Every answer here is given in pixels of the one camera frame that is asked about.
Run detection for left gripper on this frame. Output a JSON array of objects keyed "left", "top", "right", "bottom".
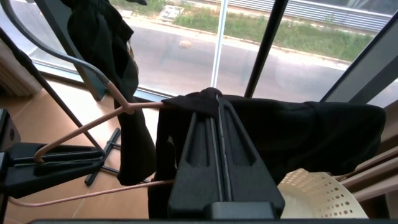
[{"left": 0, "top": 108, "right": 106, "bottom": 200}]

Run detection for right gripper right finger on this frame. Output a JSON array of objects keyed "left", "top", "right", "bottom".
[{"left": 216, "top": 95, "right": 285, "bottom": 219}]

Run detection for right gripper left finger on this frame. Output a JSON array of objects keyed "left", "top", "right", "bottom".
[{"left": 167, "top": 95, "right": 229, "bottom": 219}]

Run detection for pink clothes hanger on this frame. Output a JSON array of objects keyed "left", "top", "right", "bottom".
[{"left": 0, "top": 0, "right": 175, "bottom": 208}]

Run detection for black garment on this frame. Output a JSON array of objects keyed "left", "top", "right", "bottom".
[{"left": 147, "top": 86, "right": 387, "bottom": 218}]

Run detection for white laundry basket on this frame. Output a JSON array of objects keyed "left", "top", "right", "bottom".
[{"left": 277, "top": 167, "right": 369, "bottom": 218}]

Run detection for black clothes rack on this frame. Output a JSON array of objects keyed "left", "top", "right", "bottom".
[{"left": 0, "top": 0, "right": 289, "bottom": 187}]

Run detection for brown curtain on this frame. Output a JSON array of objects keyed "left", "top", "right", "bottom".
[{"left": 0, "top": 39, "right": 43, "bottom": 98}]

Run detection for black shorts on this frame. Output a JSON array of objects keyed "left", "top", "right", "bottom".
[{"left": 60, "top": 0, "right": 157, "bottom": 186}]

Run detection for window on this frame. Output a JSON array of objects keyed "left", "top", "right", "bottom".
[{"left": 0, "top": 0, "right": 398, "bottom": 108}]

